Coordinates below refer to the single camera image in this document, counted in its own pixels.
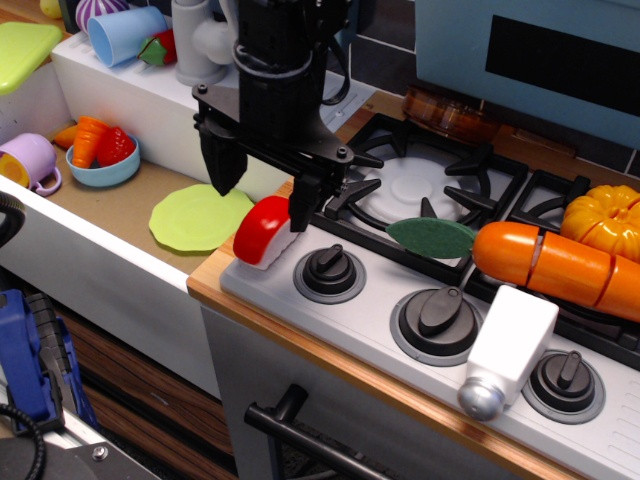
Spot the green felt leaf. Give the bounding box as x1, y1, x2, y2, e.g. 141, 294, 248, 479
386, 217, 476, 259

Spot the light green plate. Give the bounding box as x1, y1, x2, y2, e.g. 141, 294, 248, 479
148, 184, 254, 253

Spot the right black burner grate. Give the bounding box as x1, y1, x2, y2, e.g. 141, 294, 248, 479
465, 171, 639, 369

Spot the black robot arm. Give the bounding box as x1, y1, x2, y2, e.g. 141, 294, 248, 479
193, 1, 355, 232

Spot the blue clamp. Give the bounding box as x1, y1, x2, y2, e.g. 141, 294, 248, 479
1, 289, 99, 432

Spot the purple toy mug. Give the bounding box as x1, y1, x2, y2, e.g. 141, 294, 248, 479
1, 133, 62, 197

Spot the light blue cup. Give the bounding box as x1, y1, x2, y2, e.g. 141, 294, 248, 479
87, 6, 168, 67

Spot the black oven handle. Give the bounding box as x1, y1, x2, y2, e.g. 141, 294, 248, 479
244, 384, 389, 480

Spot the middle black stove knob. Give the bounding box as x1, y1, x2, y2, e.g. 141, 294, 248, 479
390, 286, 483, 367

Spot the orange toy carrot piece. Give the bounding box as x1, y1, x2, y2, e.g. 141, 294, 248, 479
72, 116, 109, 168

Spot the orange transparent pot lid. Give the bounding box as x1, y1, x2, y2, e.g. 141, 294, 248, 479
402, 86, 501, 145

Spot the light blue microwave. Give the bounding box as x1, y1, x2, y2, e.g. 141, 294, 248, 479
415, 1, 639, 148

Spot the red white toy sushi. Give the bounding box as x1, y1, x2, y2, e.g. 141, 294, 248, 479
233, 196, 299, 270

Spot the purple striped toy ball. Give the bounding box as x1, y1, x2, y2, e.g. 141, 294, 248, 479
75, 0, 130, 33

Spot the left black stove knob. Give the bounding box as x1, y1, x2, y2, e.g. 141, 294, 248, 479
293, 243, 367, 305

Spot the red toy strawberry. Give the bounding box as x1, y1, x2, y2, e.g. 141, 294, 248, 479
96, 127, 136, 167

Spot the right black stove knob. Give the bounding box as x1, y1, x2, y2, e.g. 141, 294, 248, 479
522, 350, 606, 425

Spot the black cable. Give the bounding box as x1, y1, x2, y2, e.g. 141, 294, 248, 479
0, 402, 49, 480

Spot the black burner grate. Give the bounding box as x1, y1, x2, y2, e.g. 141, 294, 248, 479
465, 171, 639, 369
311, 114, 528, 285

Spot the small orange toy piece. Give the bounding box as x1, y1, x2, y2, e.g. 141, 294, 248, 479
53, 125, 78, 149

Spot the white salt shaker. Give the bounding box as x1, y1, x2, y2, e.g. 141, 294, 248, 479
457, 285, 559, 421

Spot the red toy pepper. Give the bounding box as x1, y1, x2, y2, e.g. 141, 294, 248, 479
137, 29, 177, 66

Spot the grey toy faucet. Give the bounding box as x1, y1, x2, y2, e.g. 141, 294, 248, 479
171, 1, 238, 86

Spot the large orange toy carrot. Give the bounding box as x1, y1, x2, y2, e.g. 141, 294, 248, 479
472, 222, 639, 322

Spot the yellow toy pumpkin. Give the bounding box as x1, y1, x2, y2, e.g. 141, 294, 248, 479
560, 185, 639, 263

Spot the light blue bowl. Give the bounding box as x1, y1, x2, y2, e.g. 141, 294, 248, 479
66, 135, 141, 188

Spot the green cutting board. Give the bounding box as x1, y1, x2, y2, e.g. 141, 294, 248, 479
1, 21, 63, 96

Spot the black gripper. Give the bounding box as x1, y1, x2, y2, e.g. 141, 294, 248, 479
192, 42, 354, 232

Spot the black stove knob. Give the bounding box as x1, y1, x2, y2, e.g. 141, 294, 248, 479
390, 286, 483, 367
293, 243, 367, 305
522, 350, 606, 425

